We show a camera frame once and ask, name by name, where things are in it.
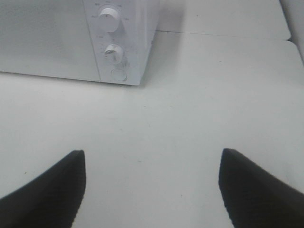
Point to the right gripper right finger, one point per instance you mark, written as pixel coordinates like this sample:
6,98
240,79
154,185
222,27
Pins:
254,198

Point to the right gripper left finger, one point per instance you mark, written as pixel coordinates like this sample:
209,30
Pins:
51,200

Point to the round white door button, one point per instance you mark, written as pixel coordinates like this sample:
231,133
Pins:
118,74

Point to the white timer knob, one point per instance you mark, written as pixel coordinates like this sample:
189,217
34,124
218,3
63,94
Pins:
114,53

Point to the white microwave door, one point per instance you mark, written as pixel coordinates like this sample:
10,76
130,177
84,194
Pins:
46,38

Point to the white microwave oven body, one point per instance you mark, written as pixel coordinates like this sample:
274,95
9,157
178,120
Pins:
107,41

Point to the upper white power knob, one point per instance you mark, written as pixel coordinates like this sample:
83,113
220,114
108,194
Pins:
108,19

